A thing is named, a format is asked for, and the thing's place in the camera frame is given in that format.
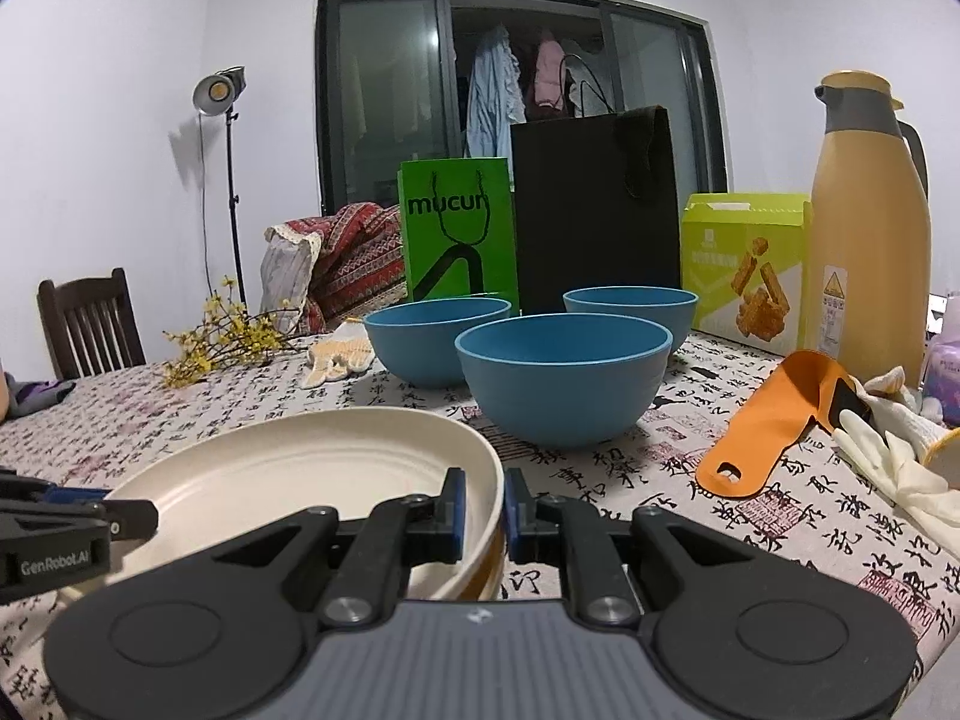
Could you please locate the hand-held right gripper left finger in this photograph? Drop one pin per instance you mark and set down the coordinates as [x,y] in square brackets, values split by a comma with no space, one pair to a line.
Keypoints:
[459,514]

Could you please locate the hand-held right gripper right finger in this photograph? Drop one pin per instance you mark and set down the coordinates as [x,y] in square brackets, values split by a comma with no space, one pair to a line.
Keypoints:
[514,514]

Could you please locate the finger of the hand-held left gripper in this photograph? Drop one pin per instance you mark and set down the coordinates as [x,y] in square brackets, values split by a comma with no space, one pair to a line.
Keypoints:
[71,496]
[135,517]

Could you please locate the blue bowl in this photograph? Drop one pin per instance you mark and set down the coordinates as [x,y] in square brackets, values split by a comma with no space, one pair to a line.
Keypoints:
[637,319]
[435,345]
[562,382]

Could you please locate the grey purple fabric pouch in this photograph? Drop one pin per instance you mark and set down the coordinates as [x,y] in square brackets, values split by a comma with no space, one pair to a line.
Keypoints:
[37,394]

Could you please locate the dark wooden chair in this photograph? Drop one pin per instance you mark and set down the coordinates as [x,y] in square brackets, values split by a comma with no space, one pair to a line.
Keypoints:
[90,330]

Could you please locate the cream knitted work glove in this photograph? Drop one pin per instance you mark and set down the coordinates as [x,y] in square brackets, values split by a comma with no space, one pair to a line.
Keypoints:
[337,356]

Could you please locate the yellow flower branch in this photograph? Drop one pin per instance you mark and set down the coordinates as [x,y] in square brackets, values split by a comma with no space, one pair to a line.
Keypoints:
[225,337]

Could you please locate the orange plastic scoop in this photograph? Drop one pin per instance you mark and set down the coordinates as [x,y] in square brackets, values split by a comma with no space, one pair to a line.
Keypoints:
[765,420]

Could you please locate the green paper bag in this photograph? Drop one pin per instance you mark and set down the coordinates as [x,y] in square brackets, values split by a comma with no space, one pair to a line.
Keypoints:
[457,240]

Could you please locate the red patterned blanket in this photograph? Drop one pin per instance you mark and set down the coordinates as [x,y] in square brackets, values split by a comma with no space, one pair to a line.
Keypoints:
[360,255]

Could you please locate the grey lace-trimmed cushion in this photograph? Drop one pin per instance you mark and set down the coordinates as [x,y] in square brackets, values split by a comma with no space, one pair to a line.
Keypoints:
[289,277]

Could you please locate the yellow-green snack box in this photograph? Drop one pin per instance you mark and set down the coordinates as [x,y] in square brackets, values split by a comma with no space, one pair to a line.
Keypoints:
[720,277]

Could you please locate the black paper bag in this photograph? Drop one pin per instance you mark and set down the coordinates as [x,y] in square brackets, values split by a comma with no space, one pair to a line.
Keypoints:
[585,202]

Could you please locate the white rubber glove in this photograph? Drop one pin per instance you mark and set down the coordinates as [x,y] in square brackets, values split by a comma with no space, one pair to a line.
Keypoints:
[900,480]

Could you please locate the white knitted glove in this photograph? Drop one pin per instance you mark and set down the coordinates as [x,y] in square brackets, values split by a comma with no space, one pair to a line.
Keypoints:
[900,397]

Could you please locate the light blue hanging shirt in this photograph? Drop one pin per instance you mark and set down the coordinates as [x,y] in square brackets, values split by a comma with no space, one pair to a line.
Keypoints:
[491,97]

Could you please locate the white hanging garment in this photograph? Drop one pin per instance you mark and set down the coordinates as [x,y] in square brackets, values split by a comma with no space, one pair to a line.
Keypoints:
[581,90]

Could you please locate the dark sliding glass door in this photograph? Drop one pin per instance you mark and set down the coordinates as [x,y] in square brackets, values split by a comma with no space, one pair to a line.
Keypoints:
[390,90]

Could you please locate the studio light on stand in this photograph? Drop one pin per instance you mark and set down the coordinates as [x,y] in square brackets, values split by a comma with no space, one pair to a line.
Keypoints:
[214,90]

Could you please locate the pink hanging garment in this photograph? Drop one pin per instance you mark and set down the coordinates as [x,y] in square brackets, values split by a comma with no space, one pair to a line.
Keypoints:
[547,75]

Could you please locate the yellow thermos jug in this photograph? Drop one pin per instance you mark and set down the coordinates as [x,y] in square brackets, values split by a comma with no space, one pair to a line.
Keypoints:
[862,240]

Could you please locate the pale purple packet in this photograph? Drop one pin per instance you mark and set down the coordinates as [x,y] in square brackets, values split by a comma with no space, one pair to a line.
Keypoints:
[945,367]

